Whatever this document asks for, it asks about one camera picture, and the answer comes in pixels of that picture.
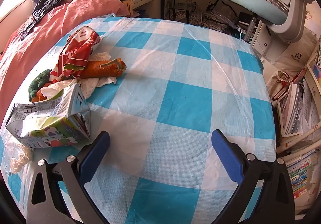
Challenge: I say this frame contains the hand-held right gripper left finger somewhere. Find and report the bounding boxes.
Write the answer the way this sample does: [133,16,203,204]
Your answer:
[26,131,111,224]

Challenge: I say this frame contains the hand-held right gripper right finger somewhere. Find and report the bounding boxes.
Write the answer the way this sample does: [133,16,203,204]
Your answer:
[211,129,296,224]

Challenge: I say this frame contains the crushed milk carton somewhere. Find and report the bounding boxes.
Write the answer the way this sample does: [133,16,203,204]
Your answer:
[5,83,91,149]

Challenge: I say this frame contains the white tissue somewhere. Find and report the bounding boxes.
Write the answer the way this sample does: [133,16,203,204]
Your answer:
[10,144,34,175]
[80,52,118,100]

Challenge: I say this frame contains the green broccoli floret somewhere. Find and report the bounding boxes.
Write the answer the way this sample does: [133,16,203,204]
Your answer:
[28,69,53,102]

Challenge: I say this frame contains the red snack bag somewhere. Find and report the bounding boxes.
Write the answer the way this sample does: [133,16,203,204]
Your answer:
[50,26,101,81]

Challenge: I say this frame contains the white book rack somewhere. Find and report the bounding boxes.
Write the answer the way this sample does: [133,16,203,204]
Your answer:
[276,41,321,214]

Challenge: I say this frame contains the row of colourful books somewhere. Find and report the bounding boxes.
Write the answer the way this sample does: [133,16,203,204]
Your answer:
[286,150,319,199]

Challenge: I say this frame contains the stack of papers and folders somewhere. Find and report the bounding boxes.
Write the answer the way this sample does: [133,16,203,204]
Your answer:
[281,81,321,137]

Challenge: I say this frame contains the blue white checked tablecloth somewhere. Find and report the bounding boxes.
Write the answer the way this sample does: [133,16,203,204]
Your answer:
[0,16,276,224]

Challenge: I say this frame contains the white tote bag tree logo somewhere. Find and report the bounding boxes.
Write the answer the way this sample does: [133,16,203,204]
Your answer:
[271,33,318,74]

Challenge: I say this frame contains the white drawer cabinet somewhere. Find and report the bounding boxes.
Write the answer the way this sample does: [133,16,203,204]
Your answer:
[251,22,281,58]

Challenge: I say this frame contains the pink duvet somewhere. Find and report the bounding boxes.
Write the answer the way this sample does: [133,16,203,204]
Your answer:
[0,0,131,124]

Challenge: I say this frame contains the clear storage bag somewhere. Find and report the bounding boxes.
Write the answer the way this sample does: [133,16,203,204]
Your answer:
[169,1,201,25]
[202,0,241,32]

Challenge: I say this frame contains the grey office chair blue seat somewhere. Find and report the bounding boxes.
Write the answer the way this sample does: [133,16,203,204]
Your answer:
[213,0,314,44]

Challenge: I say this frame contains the window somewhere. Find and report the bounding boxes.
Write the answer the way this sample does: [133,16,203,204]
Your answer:
[0,0,30,30]

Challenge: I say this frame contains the white bag red handles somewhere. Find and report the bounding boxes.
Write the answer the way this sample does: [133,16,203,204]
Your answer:
[266,71,305,100]

